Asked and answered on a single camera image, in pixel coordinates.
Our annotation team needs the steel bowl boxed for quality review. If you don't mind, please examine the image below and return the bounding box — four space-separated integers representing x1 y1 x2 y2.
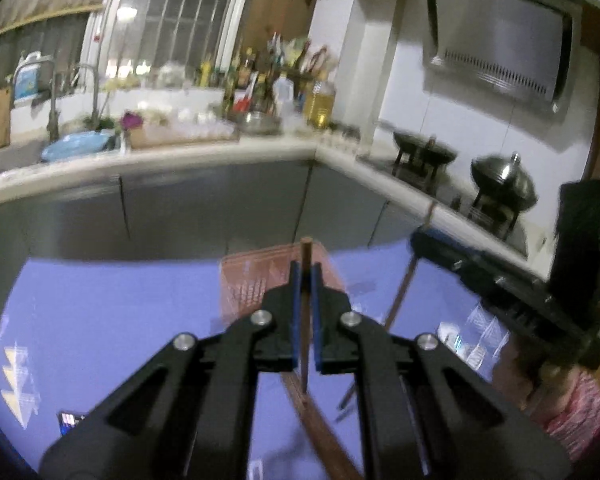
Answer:
240 112 283 136

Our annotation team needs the black gas stove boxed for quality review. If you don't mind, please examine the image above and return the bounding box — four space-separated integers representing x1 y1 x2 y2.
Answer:
360 152 528 256

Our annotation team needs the steel kitchen faucet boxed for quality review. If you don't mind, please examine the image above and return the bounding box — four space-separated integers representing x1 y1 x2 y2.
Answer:
72 62 102 131
10 57 62 142

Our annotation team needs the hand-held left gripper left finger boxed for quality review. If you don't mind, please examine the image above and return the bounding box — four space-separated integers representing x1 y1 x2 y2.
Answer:
39 260 301 480

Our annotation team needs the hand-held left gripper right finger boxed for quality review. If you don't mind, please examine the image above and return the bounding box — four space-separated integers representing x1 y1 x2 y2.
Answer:
311 261 573 480

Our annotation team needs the white plastic jug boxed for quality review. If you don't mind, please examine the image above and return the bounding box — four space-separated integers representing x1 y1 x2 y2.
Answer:
272 72 295 113

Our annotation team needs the blue plastic basin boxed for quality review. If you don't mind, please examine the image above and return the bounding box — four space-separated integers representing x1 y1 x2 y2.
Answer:
41 130 116 163

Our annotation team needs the yellow cooking oil bottle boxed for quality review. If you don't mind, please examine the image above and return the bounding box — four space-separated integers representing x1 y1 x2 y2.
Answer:
305 77 336 128

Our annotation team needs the barred kitchen window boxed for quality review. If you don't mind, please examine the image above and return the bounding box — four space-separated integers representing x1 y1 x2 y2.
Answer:
100 0 261 81

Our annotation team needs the blue patterned tablecloth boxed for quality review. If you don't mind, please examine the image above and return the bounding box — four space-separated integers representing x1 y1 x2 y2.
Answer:
0 240 511 480

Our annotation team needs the black wok with lid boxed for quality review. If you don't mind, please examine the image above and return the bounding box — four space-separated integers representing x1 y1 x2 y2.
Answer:
470 152 538 238

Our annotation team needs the pink perforated utensil basket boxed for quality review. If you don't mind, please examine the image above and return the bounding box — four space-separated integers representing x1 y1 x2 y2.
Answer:
220 241 348 331

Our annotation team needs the brown wooden chopstick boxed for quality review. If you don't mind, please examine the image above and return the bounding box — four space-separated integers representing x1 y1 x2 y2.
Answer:
337 200 437 410
280 372 363 480

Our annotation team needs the person's right forearm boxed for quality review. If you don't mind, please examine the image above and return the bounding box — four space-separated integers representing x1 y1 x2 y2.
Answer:
495 340 600 461

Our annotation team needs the row of condiment bottles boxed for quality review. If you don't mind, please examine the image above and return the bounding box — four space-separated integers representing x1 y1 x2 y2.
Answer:
195 35 331 121

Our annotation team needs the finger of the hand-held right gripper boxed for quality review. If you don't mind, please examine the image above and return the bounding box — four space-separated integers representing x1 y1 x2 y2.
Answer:
411 227 593 366

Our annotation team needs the steel range hood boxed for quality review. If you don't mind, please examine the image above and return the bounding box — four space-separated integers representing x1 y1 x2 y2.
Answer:
422 0 576 113

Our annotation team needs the black wok with handle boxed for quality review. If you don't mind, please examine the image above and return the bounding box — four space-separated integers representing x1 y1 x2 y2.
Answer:
380 120 458 181

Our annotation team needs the black smartphone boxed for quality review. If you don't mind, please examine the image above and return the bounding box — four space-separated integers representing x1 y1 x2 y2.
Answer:
57 412 88 436

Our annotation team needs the flat wooden cutting board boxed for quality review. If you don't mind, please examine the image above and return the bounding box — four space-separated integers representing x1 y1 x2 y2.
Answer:
127 125 241 150

